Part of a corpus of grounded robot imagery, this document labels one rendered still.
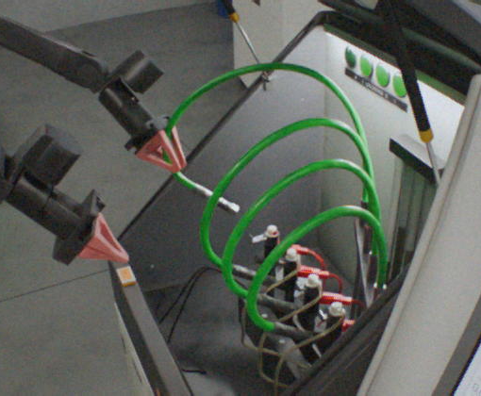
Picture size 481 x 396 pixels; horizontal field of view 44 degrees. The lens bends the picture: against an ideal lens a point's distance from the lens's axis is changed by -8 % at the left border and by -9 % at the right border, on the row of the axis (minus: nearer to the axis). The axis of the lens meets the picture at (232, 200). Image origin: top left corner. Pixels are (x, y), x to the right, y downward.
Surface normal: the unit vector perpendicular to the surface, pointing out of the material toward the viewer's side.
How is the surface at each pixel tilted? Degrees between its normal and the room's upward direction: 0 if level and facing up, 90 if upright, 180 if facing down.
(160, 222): 90
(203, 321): 0
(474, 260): 76
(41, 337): 0
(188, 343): 0
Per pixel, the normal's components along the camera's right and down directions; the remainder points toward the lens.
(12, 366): -0.03, -0.86
